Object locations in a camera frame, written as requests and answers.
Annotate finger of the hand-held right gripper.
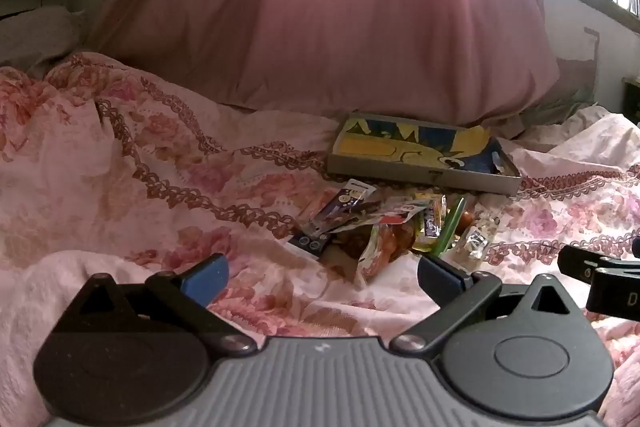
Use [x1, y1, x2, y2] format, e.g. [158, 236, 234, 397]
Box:
[557, 246, 640, 282]

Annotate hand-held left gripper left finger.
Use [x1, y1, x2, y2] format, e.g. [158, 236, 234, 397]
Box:
[52, 253, 258, 354]

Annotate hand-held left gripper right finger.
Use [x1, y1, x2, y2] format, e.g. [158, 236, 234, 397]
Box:
[390, 253, 593, 353]

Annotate clear packet of orange snack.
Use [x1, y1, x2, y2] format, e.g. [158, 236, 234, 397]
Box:
[356, 221, 418, 289]

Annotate clear nut bar packet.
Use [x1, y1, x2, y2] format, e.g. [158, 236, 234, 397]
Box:
[320, 231, 373, 275]

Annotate shallow box with painted lining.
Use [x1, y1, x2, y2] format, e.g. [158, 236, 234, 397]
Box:
[326, 111, 522, 196]

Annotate yellow snack packet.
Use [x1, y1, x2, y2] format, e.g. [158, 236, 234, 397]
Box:
[411, 234, 446, 255]

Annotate small clear white-label packet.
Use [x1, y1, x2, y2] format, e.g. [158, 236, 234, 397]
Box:
[452, 212, 501, 264]

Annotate green snack tube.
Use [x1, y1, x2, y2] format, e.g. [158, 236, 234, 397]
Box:
[434, 196, 467, 258]

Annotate purple candy packet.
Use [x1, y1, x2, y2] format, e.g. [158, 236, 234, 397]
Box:
[420, 199, 447, 240]

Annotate floral pink blanket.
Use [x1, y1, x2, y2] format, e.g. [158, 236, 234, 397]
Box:
[0, 52, 640, 427]

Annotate grey green bed sheet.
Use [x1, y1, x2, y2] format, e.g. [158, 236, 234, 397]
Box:
[520, 98, 598, 128]

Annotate dark desk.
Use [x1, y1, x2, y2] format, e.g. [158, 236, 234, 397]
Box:
[621, 77, 640, 128]

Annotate pink hanging curtain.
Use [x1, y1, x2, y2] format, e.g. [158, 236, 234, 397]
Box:
[85, 0, 561, 128]

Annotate grey pillow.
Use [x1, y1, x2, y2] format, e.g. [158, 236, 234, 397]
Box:
[0, 6, 87, 78]

